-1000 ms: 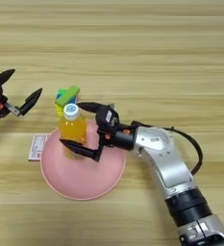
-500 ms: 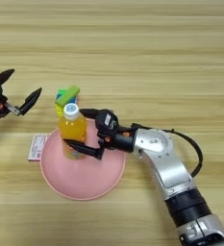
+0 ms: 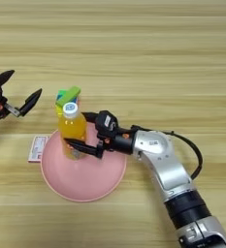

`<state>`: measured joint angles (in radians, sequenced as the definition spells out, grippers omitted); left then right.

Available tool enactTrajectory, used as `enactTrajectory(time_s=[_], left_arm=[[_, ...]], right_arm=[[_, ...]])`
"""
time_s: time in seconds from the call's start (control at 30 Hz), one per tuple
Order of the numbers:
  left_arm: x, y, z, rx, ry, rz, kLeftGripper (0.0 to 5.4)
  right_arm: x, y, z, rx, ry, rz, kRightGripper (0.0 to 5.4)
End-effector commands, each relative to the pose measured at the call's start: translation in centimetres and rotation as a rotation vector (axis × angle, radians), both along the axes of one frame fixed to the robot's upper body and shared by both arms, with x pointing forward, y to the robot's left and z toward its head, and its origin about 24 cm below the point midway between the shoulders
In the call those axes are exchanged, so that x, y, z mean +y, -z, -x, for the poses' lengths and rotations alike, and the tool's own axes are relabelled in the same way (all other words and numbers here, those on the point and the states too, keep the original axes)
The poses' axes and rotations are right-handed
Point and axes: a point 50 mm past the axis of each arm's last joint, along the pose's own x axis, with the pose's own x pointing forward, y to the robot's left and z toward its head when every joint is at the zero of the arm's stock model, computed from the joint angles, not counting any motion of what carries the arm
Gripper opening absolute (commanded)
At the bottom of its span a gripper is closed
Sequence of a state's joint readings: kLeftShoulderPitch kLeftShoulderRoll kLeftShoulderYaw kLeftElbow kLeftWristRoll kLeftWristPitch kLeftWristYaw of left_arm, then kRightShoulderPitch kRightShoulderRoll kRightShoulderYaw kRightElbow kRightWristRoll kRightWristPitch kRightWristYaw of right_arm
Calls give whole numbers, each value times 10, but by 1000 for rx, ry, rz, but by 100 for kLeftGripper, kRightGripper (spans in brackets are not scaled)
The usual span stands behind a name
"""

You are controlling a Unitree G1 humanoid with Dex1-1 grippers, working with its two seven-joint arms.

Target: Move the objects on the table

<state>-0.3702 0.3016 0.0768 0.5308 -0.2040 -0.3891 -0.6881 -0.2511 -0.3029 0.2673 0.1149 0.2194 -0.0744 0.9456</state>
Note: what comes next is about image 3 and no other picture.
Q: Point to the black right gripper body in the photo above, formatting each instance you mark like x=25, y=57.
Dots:
x=122, y=142

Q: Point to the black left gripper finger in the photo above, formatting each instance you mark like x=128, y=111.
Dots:
x=30, y=102
x=2, y=78

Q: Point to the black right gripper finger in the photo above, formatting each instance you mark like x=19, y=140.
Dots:
x=91, y=116
x=85, y=148

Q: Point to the orange juice bottle white cap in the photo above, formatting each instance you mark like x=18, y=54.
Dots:
x=72, y=127

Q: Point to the green rectangular block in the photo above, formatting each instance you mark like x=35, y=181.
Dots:
x=69, y=95

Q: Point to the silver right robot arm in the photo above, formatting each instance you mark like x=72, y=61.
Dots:
x=163, y=168

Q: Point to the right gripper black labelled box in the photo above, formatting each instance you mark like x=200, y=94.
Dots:
x=106, y=122

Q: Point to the pink round plate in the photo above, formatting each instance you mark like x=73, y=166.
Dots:
x=91, y=177

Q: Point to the pink white card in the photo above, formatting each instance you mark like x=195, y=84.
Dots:
x=37, y=148

